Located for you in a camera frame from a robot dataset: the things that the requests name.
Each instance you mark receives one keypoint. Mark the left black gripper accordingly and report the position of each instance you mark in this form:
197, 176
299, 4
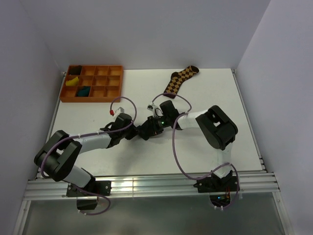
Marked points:
134, 132

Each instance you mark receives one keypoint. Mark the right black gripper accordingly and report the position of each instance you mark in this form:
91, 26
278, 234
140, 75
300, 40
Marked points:
157, 130

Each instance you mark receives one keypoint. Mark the navy snowman sock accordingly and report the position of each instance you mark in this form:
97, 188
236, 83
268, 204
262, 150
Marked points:
145, 131

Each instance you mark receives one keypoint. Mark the green reindeer sock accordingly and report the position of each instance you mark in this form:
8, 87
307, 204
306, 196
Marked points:
83, 91

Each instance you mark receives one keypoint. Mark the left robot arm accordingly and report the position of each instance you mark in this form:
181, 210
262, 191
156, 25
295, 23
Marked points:
58, 156

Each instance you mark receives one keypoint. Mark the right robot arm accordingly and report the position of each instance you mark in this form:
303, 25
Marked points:
218, 129

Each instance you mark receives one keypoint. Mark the brown argyle sock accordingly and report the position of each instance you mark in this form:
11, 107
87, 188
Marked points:
177, 79

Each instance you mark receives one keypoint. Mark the orange compartment tray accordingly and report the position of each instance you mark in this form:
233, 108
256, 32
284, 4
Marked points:
105, 83

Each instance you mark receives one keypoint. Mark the rolled yellow sock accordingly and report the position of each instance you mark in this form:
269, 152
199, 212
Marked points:
73, 82

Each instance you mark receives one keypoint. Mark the rolled black sock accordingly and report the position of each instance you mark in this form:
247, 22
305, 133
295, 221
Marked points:
75, 70

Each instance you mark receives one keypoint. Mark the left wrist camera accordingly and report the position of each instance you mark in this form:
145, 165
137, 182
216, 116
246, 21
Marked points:
117, 112

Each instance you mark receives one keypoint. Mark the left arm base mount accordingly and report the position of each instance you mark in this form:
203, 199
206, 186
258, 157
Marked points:
87, 198

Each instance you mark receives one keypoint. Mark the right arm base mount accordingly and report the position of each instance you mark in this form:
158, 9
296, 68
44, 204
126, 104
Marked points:
220, 189

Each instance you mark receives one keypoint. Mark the aluminium front rail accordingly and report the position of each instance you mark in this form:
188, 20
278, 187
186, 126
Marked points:
148, 186

